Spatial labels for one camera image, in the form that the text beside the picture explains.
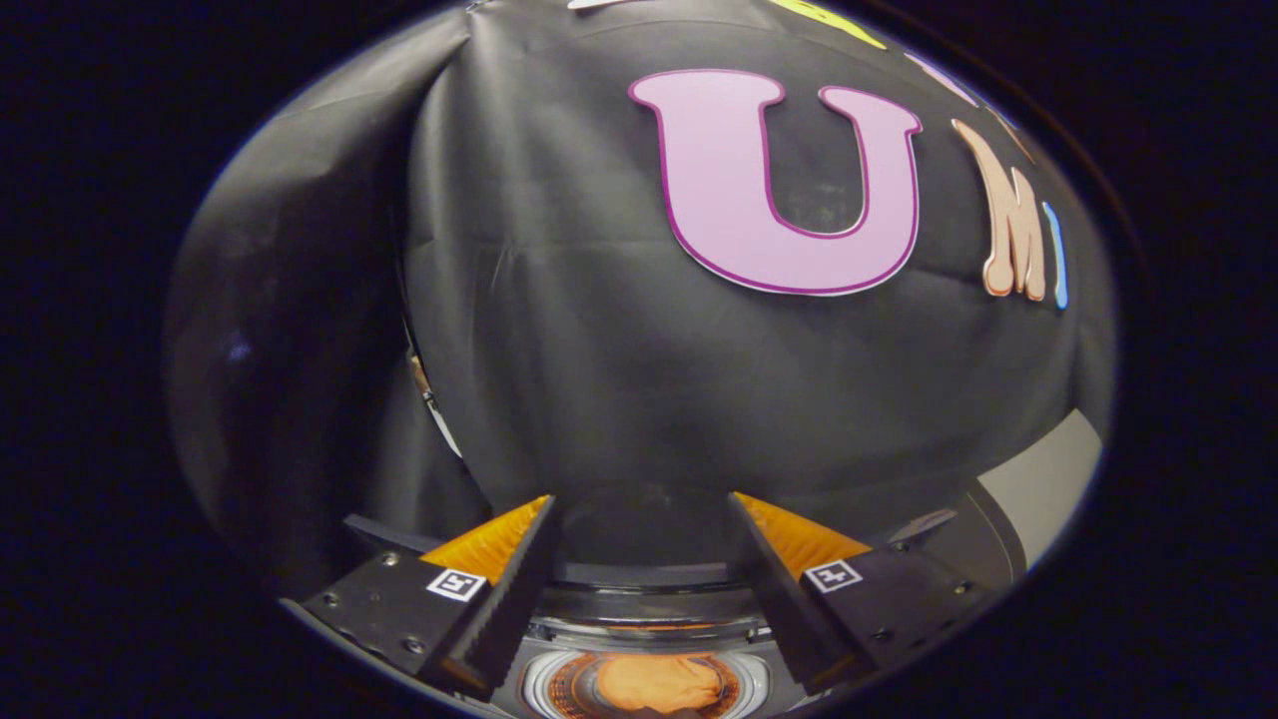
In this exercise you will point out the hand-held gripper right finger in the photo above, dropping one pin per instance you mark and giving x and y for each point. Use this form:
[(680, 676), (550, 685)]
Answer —
[(774, 589)]

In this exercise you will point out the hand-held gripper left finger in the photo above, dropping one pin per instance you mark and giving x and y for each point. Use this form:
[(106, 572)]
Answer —
[(514, 599)]

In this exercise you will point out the black backdrop cloth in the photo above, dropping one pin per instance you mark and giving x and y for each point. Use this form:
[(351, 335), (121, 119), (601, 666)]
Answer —
[(599, 350)]

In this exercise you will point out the white cabinet with dark top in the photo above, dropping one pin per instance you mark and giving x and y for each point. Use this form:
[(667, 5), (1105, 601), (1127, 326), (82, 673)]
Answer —
[(1048, 479)]

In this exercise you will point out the dark washing machine lid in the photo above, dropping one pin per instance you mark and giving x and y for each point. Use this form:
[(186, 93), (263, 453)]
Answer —
[(649, 529)]

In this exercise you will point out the orange garment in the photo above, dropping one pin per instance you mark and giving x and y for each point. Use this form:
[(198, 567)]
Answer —
[(659, 684)]

